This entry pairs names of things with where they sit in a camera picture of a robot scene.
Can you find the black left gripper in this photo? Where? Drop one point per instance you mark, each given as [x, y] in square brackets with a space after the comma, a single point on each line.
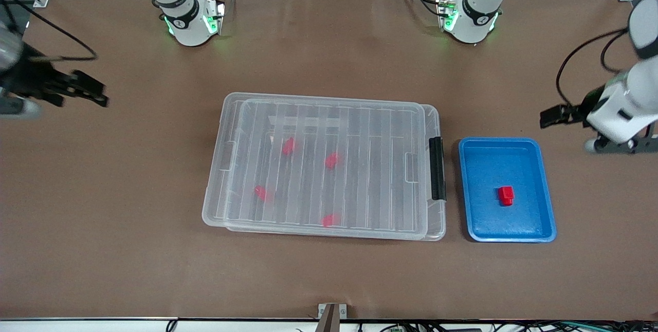
[582, 109]

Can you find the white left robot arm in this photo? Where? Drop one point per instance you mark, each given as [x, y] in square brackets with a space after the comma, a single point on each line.
[475, 21]

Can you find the red block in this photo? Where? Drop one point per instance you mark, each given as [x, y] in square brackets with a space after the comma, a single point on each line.
[330, 220]
[506, 196]
[332, 160]
[262, 193]
[289, 146]

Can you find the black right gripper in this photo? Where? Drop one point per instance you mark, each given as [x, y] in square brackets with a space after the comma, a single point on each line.
[30, 83]

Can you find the clear plastic box lid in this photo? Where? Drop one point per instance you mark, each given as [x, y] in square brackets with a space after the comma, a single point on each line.
[308, 203]

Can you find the clear plastic storage box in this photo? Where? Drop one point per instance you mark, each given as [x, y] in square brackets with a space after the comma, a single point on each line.
[437, 224]

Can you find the blue plastic tray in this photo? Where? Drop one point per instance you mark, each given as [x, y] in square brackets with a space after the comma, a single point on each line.
[529, 219]

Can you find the metal table edge bracket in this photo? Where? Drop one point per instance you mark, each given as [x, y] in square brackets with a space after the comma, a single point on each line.
[332, 314]

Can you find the metal base connector plate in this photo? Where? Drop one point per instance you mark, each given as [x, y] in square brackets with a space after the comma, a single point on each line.
[446, 13]
[216, 16]

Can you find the brown table mat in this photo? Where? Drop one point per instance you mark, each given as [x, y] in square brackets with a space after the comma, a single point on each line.
[329, 280]

